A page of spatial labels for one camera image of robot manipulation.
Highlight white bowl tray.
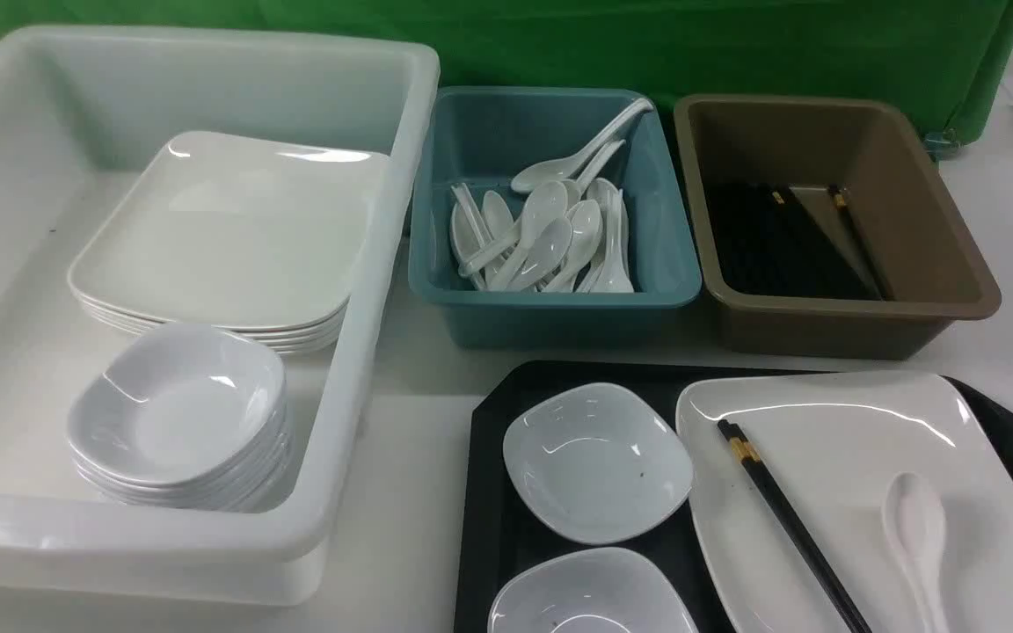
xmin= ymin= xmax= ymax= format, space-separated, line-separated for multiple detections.
xmin=502 ymin=383 xmax=693 ymax=546
xmin=486 ymin=548 xmax=696 ymax=632

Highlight black chopstick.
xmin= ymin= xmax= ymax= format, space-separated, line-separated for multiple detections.
xmin=726 ymin=418 xmax=873 ymax=633
xmin=718 ymin=420 xmax=864 ymax=633

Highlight white square rice plate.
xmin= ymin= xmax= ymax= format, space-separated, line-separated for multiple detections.
xmin=675 ymin=370 xmax=1013 ymax=632

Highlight white ceramic soup spoon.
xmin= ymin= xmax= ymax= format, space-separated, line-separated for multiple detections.
xmin=880 ymin=472 xmax=950 ymax=632

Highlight teal plastic bin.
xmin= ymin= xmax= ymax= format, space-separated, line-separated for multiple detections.
xmin=409 ymin=85 xmax=703 ymax=350

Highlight pile of white spoons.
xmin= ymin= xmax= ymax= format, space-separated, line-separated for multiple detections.
xmin=449 ymin=140 xmax=635 ymax=294

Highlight stack of white square plates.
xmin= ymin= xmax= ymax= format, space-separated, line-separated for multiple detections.
xmin=67 ymin=131 xmax=390 ymax=355

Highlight stack of white bowls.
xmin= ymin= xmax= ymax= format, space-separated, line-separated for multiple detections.
xmin=67 ymin=322 xmax=297 ymax=513

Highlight black chopsticks in bin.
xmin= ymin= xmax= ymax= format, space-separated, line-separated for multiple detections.
xmin=705 ymin=181 xmax=884 ymax=302

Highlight brown plastic bin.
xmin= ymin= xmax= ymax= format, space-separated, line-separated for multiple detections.
xmin=673 ymin=95 xmax=1002 ymax=360

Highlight large white plastic tub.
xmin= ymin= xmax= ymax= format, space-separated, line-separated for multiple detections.
xmin=0 ymin=25 xmax=440 ymax=608

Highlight green backdrop cloth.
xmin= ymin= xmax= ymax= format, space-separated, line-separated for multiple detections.
xmin=0 ymin=1 xmax=1013 ymax=143

